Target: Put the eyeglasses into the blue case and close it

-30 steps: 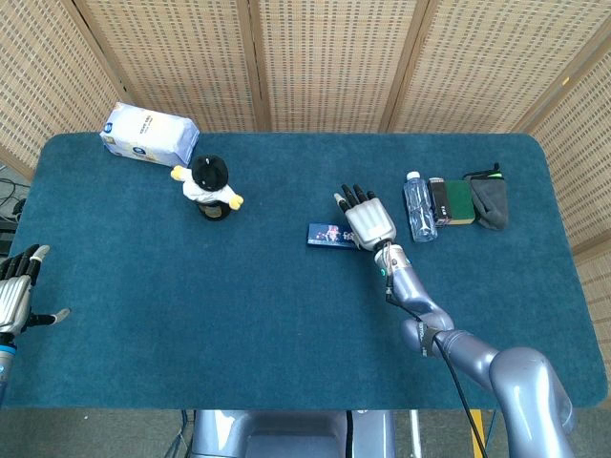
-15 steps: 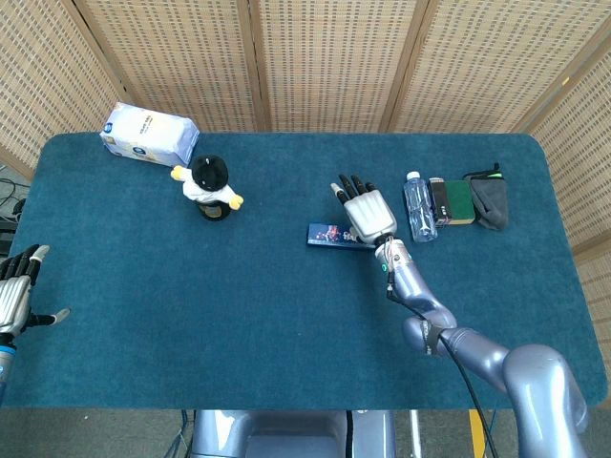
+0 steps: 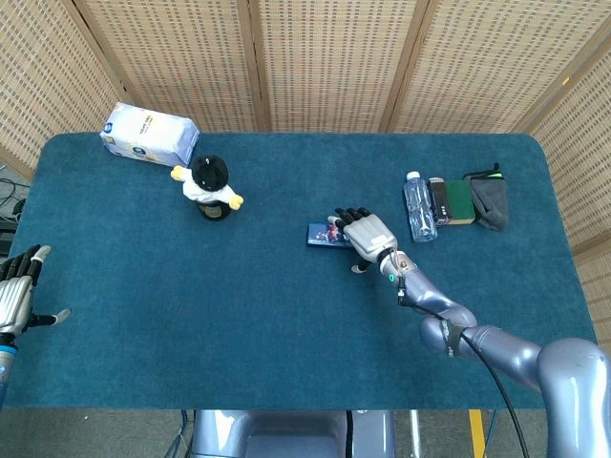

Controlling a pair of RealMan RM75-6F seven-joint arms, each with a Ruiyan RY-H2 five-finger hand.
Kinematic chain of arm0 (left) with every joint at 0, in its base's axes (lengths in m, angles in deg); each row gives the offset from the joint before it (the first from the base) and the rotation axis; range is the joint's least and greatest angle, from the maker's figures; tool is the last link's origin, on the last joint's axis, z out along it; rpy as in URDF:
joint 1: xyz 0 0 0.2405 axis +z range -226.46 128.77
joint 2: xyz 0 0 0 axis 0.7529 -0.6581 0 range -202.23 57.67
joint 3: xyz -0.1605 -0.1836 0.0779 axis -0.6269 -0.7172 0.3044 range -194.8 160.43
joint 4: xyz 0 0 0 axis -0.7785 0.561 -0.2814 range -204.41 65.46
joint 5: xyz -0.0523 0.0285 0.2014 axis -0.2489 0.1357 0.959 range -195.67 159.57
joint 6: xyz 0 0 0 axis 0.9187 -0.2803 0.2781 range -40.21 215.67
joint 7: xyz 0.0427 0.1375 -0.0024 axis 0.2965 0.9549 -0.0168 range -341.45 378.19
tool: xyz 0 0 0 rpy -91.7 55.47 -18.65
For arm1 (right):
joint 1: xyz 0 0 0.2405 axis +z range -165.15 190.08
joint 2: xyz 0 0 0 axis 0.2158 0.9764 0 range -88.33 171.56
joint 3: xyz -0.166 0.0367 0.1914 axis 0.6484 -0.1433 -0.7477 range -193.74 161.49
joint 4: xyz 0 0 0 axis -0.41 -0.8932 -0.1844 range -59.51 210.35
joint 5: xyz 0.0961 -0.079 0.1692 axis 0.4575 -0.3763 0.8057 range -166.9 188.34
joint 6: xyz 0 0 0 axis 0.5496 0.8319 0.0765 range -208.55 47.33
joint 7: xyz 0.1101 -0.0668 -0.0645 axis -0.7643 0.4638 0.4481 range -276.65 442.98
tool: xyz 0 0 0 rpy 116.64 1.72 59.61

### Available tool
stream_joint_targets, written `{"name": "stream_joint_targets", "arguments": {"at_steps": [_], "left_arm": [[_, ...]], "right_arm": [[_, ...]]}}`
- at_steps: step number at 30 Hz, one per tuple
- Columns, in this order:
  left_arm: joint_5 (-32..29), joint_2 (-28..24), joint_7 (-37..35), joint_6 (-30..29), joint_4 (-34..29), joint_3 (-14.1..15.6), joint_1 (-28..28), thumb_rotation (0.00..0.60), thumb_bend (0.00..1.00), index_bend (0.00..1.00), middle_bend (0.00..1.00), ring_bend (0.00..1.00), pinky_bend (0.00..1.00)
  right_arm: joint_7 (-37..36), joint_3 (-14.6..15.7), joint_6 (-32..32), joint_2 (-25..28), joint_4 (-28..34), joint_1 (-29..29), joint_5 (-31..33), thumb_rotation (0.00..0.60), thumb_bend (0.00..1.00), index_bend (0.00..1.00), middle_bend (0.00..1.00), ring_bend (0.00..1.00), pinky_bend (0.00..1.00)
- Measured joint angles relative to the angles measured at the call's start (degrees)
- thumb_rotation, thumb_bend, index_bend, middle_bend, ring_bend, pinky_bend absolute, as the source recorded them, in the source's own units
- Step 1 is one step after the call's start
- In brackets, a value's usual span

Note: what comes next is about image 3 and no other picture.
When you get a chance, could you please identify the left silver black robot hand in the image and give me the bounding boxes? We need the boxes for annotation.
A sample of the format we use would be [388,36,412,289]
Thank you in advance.
[0,244,72,338]

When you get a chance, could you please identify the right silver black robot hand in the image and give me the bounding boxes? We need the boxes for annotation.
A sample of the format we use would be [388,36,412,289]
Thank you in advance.
[327,206,400,274]

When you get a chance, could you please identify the blue glasses case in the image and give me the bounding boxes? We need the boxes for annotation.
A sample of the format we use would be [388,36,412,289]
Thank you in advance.
[305,221,354,250]

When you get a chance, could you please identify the clear plastic water bottle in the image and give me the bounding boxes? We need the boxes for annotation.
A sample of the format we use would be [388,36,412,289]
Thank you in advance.
[403,171,439,244]

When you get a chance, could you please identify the small black box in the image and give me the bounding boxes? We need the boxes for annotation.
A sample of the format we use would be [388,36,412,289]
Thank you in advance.
[428,177,453,228]

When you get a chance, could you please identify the green hardcover book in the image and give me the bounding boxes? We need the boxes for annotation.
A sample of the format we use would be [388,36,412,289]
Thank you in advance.
[444,178,477,226]

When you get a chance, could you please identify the grey folded cloth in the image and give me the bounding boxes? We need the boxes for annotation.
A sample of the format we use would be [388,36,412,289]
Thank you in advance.
[463,162,510,231]

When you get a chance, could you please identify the black mesh pen holder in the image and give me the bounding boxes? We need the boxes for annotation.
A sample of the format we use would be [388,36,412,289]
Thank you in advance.
[198,202,229,222]

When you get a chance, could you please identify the black plush doll white shirt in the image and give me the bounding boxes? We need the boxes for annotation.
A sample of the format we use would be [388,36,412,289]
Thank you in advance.
[170,155,244,211]

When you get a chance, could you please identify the blue felt table mat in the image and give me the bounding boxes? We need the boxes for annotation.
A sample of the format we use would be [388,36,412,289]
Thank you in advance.
[0,132,610,410]

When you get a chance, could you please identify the woven bamboo folding screen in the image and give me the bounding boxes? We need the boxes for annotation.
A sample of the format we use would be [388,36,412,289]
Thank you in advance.
[0,0,611,257]

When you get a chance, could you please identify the white tissue pack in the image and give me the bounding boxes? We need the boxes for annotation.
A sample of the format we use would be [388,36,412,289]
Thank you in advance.
[98,101,200,168]

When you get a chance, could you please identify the blue-grey robot torso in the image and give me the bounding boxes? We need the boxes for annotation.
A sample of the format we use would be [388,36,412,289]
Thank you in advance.
[190,408,397,458]

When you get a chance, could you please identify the black floor cables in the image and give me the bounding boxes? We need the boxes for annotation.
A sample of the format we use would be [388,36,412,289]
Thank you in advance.
[0,177,28,233]

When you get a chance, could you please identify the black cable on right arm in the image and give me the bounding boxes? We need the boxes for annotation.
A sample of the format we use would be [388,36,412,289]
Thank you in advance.
[395,276,531,458]

